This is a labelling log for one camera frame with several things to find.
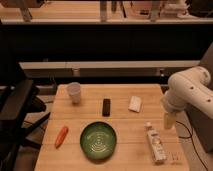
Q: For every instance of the white paper cup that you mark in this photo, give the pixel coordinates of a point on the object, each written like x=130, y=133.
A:
x=74, y=92

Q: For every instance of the yellowish pusher tool tip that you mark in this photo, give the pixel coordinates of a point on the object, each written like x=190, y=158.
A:
x=169, y=120

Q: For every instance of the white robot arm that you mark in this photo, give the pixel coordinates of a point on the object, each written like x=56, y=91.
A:
x=189, y=86

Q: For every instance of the black chair left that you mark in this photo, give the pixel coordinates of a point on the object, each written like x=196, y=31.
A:
x=18, y=98

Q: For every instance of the green bowl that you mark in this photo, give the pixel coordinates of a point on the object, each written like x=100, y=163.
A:
x=98, y=140

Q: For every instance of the orange carrot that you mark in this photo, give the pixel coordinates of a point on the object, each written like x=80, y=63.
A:
x=61, y=136

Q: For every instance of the black eraser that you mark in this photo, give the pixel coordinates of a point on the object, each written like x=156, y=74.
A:
x=106, y=107

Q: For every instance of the white sponge block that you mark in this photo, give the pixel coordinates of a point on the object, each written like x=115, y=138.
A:
x=135, y=104

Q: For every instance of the white tube bottle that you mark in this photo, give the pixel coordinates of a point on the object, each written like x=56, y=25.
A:
x=155, y=143

